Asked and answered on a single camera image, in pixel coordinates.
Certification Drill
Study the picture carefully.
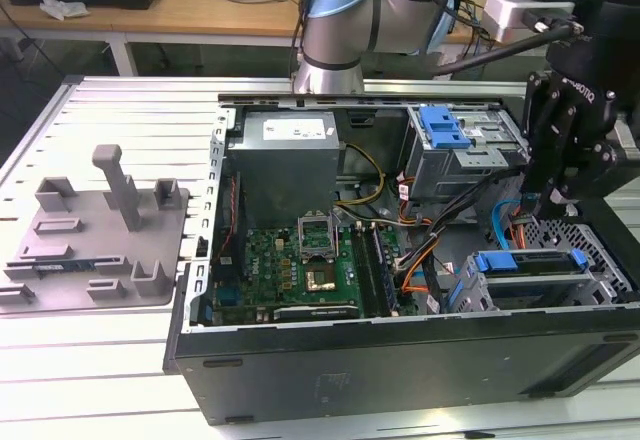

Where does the grey power supply unit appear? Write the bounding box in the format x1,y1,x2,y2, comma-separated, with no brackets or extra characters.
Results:
227,111,347,226

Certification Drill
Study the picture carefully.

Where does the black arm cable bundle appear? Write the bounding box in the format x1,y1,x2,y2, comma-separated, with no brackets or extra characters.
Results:
292,0,326,79

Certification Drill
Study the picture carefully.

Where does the metal socket cover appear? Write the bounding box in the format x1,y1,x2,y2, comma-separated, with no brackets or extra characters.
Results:
297,208,336,261

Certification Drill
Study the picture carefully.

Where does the orange looped wire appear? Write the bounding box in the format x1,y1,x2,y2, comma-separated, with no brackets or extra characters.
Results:
399,254,429,295

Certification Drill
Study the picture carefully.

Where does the grey metal disk bay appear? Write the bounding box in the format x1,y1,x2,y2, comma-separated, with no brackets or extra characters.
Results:
444,252,626,314

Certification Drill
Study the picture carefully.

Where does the CPU socket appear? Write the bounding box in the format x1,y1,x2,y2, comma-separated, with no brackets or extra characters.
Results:
304,268,339,294

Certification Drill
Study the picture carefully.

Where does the yellow and black wire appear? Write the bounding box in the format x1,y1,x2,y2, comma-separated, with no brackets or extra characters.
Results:
334,143,387,207

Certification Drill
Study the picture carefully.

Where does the blue wire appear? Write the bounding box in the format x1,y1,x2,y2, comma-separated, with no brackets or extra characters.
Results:
489,192,539,251

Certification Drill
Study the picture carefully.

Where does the black case fan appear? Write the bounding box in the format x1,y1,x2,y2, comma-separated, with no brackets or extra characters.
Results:
212,169,246,281

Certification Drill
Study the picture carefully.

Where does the multicoloured power wire bundle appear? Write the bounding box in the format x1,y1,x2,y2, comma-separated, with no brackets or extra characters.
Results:
393,217,437,271

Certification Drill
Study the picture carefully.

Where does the grey parts rack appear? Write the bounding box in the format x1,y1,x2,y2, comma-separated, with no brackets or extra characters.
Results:
0,143,194,315

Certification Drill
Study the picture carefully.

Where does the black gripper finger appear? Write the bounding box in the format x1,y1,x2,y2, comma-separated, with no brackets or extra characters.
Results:
542,129,631,219
520,72,566,217

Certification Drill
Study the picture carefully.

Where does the green RAM stick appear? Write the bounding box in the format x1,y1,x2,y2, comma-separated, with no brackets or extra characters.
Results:
369,224,401,316
34,261,95,272

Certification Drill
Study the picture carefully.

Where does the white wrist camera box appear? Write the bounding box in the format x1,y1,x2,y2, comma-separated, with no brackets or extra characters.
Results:
482,0,576,44

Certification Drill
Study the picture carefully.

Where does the green motherboard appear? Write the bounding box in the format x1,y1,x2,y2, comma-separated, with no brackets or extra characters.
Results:
209,222,419,324

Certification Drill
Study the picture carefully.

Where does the blue drive latch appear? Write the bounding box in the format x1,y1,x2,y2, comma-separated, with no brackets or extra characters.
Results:
419,105,471,150

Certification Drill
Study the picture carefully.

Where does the black open PC case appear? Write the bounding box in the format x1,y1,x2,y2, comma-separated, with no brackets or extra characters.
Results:
163,90,640,426

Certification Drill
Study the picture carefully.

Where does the crumpled white paper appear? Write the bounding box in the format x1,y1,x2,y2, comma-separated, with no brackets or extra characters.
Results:
39,0,90,21

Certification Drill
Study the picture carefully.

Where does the grey metal drive cage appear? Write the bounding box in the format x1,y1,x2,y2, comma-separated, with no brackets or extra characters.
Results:
402,104,531,204

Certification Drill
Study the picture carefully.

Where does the black graphics card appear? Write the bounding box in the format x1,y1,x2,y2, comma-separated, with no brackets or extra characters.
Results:
272,303,360,322

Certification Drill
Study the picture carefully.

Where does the black camera cable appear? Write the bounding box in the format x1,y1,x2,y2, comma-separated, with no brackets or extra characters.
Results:
434,22,584,80

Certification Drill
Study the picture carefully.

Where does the wooden desk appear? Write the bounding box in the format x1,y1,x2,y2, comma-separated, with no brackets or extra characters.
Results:
0,0,551,79

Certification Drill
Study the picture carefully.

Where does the black RAM slot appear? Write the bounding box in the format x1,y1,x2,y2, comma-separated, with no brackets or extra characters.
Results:
349,224,376,317

